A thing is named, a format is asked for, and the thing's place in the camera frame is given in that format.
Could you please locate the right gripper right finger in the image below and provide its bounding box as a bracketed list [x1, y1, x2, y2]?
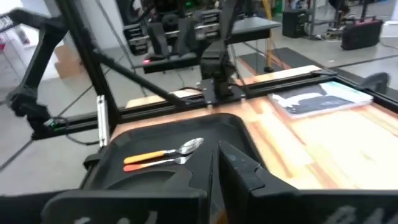
[217, 139, 398, 224]

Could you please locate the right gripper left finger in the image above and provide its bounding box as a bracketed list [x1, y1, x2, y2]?
[40, 152, 215, 224]

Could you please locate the fork with orange handle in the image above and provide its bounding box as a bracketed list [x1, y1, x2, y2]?
[123, 154, 192, 173]

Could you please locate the spoon with yellow handle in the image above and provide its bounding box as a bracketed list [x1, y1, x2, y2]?
[123, 137, 205, 166]

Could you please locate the black jointed bracket arm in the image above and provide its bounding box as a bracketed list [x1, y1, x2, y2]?
[0, 8, 70, 140]

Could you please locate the black textured serving tray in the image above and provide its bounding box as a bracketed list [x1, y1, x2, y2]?
[81, 113, 269, 200]

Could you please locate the white and black booklet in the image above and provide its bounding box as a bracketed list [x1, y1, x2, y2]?
[267, 80, 374, 120]

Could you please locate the black floor mat orange edge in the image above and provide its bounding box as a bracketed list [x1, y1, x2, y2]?
[238, 47, 331, 76]

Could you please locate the yellow pole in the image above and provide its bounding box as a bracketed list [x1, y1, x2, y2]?
[262, 0, 277, 73]

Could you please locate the brown cardboard box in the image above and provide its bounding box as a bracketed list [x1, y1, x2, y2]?
[53, 43, 85, 79]

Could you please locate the black desk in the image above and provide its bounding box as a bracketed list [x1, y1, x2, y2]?
[130, 15, 282, 75]

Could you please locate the black rounded blurry object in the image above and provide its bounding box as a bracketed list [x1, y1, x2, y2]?
[361, 72, 391, 95]

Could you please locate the black box on floor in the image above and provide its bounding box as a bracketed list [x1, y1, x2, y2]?
[282, 9, 312, 39]

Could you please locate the black bag with red trim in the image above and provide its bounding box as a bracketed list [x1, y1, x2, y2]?
[340, 17, 384, 51]

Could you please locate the silver metal bracket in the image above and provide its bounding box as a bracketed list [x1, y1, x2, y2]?
[96, 94, 111, 147]

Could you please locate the black table edge rail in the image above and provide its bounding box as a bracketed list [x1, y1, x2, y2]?
[30, 70, 338, 141]

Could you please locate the black diagonal frame brace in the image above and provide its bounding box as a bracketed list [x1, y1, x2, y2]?
[91, 49, 190, 108]

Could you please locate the black frame upright post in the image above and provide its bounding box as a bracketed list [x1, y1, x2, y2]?
[54, 0, 123, 133]

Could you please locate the black side frame rail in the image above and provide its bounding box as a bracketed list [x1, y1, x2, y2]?
[329, 67, 398, 114]

